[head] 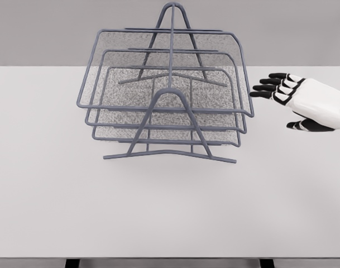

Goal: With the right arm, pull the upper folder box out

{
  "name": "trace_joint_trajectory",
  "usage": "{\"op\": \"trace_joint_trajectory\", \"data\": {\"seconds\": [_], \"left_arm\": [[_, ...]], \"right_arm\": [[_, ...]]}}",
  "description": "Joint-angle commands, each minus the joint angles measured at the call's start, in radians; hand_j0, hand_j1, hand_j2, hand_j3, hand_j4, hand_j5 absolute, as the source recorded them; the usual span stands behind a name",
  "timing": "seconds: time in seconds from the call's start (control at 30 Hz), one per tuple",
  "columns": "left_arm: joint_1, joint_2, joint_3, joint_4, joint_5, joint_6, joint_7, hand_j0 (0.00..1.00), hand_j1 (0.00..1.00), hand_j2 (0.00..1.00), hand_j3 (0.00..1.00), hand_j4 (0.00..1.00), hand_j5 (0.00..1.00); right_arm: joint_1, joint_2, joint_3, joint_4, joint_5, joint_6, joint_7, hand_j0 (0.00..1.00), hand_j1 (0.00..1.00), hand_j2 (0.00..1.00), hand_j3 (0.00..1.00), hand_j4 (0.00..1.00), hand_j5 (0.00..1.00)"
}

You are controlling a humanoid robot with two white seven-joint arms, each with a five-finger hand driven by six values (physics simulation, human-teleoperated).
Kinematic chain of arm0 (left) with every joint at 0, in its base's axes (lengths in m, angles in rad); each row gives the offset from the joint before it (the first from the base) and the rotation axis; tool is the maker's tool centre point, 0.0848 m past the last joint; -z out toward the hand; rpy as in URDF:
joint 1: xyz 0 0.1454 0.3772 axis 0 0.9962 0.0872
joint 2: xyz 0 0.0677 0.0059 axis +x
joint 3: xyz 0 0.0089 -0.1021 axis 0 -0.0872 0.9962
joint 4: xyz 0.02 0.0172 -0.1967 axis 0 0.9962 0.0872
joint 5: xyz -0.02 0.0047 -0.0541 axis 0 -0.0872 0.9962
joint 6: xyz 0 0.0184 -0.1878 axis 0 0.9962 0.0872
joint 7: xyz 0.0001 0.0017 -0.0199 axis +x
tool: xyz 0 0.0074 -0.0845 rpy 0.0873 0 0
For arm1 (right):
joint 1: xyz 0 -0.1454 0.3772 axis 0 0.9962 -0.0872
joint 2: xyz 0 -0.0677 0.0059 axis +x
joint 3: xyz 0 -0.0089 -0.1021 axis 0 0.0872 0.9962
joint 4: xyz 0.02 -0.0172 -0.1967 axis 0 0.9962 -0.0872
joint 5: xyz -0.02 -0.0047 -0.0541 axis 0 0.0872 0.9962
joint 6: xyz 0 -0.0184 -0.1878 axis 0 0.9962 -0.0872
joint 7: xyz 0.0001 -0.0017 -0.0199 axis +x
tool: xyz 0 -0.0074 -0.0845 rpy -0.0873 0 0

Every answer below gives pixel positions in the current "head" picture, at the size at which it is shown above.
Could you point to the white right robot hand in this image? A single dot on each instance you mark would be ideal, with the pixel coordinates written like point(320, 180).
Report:
point(317, 103)

